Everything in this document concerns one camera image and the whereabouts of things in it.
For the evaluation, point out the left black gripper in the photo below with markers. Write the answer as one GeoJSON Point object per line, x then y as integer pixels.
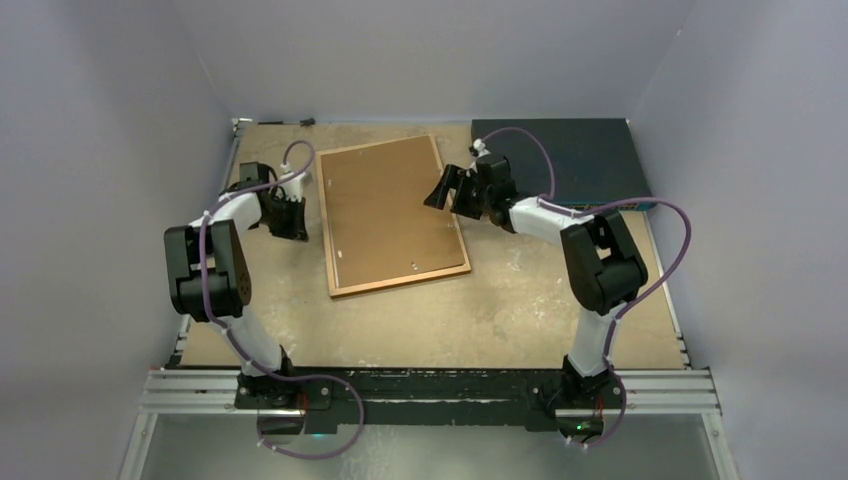
{"type": "Point", "coordinates": [296, 228]}

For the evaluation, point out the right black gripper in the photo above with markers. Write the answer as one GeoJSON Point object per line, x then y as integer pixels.
{"type": "Point", "coordinates": [458, 179]}

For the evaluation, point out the wooden picture frame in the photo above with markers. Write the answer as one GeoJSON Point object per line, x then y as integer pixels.
{"type": "Point", "coordinates": [391, 218]}

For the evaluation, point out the brown cardboard backing board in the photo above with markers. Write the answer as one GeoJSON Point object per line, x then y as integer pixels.
{"type": "Point", "coordinates": [391, 212]}

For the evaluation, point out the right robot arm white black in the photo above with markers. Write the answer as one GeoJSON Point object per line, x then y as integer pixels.
{"type": "Point", "coordinates": [604, 267]}

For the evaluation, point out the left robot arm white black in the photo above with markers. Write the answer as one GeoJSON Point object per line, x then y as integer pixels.
{"type": "Point", "coordinates": [209, 279]}

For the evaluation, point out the black mounting plate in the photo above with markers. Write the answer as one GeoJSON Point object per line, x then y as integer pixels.
{"type": "Point", "coordinates": [529, 398]}

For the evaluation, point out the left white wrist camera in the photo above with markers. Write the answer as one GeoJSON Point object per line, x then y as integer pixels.
{"type": "Point", "coordinates": [297, 181]}

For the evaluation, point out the dark blue network switch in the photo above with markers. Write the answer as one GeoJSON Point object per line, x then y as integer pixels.
{"type": "Point", "coordinates": [578, 163]}

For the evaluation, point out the aluminium rail base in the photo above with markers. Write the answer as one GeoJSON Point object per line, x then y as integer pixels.
{"type": "Point", "coordinates": [639, 391]}

